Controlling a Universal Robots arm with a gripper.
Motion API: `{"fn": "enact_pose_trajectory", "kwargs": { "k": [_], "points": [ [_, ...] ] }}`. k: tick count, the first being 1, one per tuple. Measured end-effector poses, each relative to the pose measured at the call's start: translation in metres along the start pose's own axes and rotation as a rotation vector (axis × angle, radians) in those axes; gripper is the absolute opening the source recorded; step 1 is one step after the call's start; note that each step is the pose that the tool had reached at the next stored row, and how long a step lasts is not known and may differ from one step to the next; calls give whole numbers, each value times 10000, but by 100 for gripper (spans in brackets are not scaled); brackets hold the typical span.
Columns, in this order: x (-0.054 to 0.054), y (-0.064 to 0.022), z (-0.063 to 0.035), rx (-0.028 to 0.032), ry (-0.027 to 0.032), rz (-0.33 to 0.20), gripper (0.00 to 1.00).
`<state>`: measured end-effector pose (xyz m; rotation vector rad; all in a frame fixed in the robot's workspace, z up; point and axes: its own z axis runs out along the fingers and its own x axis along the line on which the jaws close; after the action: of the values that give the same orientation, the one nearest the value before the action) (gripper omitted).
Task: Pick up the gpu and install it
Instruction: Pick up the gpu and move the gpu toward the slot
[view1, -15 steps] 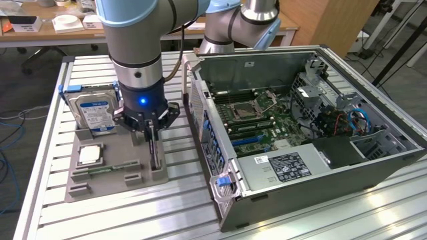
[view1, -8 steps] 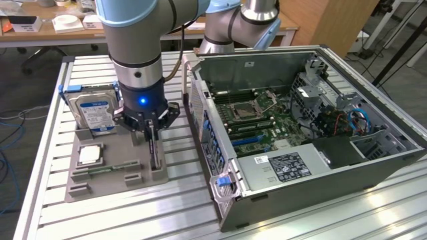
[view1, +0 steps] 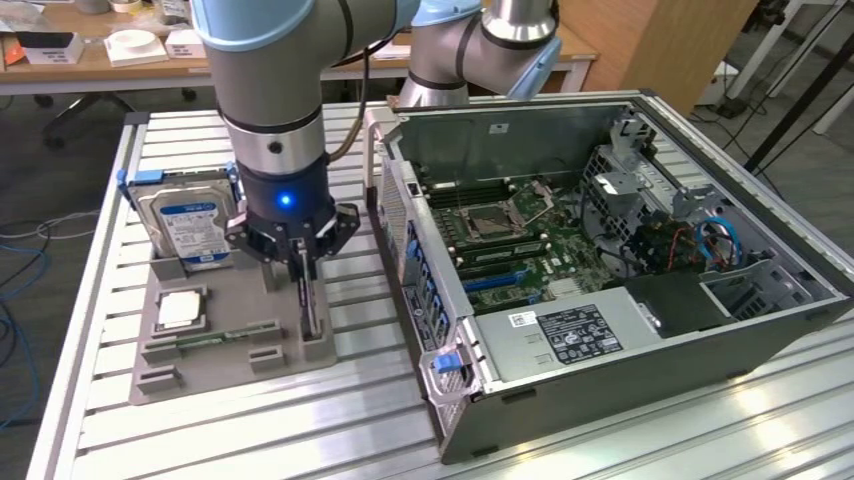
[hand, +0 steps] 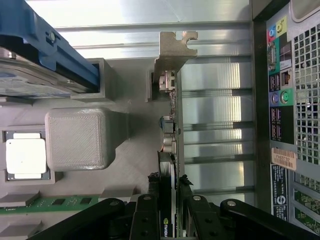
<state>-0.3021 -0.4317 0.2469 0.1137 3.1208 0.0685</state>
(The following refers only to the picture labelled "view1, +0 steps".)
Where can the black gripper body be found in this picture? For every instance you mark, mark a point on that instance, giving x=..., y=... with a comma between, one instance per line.
x=287, y=200

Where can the black graphics card green board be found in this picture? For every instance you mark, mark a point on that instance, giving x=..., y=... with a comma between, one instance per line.
x=308, y=310

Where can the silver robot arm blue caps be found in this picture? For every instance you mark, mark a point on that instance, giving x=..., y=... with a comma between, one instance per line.
x=267, y=90

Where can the hard disk in blue caddy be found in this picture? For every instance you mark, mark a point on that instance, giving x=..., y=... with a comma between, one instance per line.
x=187, y=225

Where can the blue slot clip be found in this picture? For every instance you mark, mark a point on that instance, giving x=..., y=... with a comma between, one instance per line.
x=411, y=248

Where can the grey plastic parts rack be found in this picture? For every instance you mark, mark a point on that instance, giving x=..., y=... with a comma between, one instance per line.
x=234, y=310

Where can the silver CPU chip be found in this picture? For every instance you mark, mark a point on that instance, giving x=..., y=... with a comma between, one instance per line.
x=180, y=310

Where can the green RAM stick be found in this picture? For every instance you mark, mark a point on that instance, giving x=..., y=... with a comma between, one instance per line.
x=501, y=254
x=207, y=341

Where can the CPU socket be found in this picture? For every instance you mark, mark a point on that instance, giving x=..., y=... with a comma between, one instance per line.
x=490, y=220

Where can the blue expansion slot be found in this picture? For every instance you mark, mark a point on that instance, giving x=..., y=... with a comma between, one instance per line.
x=494, y=282

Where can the black castor wheel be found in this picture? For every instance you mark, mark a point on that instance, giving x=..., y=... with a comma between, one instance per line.
x=188, y=93

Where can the silver socket cover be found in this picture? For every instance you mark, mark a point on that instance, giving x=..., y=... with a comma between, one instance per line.
x=534, y=200

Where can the blue case release latch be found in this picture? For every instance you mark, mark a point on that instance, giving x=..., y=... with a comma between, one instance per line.
x=447, y=362

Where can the white paper stack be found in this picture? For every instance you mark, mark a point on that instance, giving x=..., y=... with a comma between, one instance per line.
x=394, y=52

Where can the green motherboard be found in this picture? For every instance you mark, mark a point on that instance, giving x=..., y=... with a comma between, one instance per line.
x=567, y=250

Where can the small white labelled box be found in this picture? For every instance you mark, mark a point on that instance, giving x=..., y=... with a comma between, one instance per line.
x=180, y=47

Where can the grey power supply unit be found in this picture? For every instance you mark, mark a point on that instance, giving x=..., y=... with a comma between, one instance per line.
x=514, y=350

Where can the silver chipset heat sink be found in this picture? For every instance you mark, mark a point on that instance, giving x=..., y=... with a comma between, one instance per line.
x=567, y=288

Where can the black office chair base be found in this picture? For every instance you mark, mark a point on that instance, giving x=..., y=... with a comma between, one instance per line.
x=55, y=139

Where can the wooden desk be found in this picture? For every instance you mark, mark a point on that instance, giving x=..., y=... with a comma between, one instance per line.
x=87, y=72

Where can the dark labelled package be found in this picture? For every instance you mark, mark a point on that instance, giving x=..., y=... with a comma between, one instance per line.
x=170, y=12

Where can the silver metal disk bay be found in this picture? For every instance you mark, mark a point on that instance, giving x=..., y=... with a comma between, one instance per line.
x=621, y=190

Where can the white box black lid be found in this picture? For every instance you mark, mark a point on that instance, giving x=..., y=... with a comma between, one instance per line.
x=50, y=52

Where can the grey cup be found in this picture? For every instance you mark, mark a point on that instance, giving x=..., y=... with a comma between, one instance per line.
x=90, y=6

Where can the orange box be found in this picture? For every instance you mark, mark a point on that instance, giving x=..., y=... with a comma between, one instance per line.
x=12, y=55

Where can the dark grey open PC case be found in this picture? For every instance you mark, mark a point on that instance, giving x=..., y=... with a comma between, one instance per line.
x=601, y=400

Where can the clear plastic bag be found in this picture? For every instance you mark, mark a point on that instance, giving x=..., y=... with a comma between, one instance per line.
x=20, y=20

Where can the white device red button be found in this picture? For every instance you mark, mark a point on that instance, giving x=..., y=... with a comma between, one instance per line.
x=710, y=90

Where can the black foot pedal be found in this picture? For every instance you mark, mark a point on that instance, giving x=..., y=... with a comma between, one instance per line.
x=734, y=107

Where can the grey perforated disk bay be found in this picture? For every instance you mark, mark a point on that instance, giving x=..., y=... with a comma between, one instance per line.
x=767, y=290

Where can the black tripod pole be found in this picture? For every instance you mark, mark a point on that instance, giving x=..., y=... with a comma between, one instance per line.
x=801, y=98

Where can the white desk frame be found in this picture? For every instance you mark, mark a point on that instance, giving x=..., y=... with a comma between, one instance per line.
x=761, y=50

